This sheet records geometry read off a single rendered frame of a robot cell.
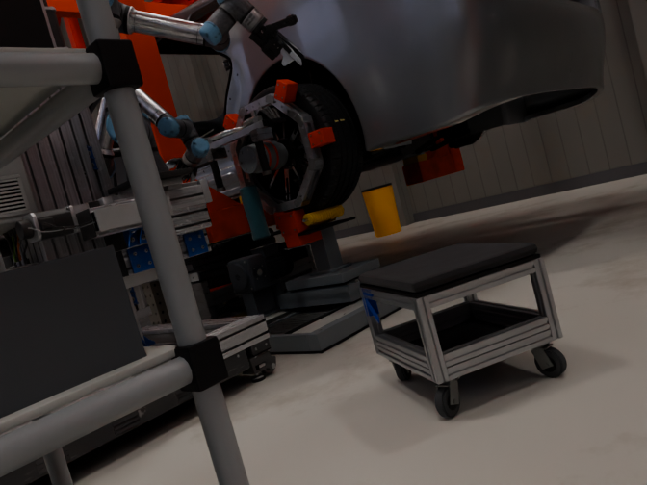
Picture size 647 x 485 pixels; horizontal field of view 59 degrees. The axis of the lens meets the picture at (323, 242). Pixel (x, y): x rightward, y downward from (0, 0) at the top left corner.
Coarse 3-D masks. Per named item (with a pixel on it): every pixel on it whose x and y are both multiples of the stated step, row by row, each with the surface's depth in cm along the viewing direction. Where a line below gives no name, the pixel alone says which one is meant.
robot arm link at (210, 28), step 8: (216, 16) 193; (224, 16) 193; (232, 16) 194; (208, 24) 193; (216, 24) 192; (224, 24) 193; (232, 24) 196; (200, 32) 194; (208, 32) 192; (216, 32) 193; (224, 32) 195; (208, 40) 196; (216, 40) 195; (224, 40) 202
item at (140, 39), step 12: (120, 0) 280; (132, 0) 285; (120, 36) 283; (132, 36) 282; (144, 36) 287; (144, 48) 286; (156, 48) 291; (144, 60) 285; (156, 60) 290; (144, 72) 284; (156, 72) 289; (144, 84) 283; (156, 84) 288; (156, 96) 287; (168, 96) 292; (168, 108) 291; (156, 132) 284; (168, 144) 288; (180, 144) 292; (168, 156) 287; (180, 156) 291
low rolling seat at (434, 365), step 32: (416, 256) 172; (448, 256) 155; (480, 256) 141; (512, 256) 138; (384, 288) 151; (416, 288) 132; (448, 288) 134; (480, 288) 136; (544, 288) 141; (416, 320) 171; (448, 320) 174; (480, 320) 172; (512, 320) 156; (544, 320) 140; (384, 352) 165; (416, 352) 140; (448, 352) 134; (480, 352) 135; (512, 352) 138; (544, 352) 142; (448, 384) 135; (448, 416) 134
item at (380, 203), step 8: (368, 192) 677; (376, 192) 673; (384, 192) 674; (392, 192) 683; (368, 200) 680; (376, 200) 674; (384, 200) 674; (392, 200) 680; (368, 208) 685; (376, 208) 676; (384, 208) 675; (392, 208) 679; (376, 216) 678; (384, 216) 676; (392, 216) 678; (376, 224) 681; (384, 224) 677; (392, 224) 678; (400, 224) 690; (376, 232) 685; (384, 232) 679; (392, 232) 679
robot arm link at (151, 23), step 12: (132, 12) 201; (144, 12) 204; (132, 24) 202; (144, 24) 202; (156, 24) 202; (168, 24) 203; (180, 24) 203; (192, 24) 204; (156, 36) 206; (168, 36) 205; (180, 36) 205; (192, 36) 204; (216, 48) 209
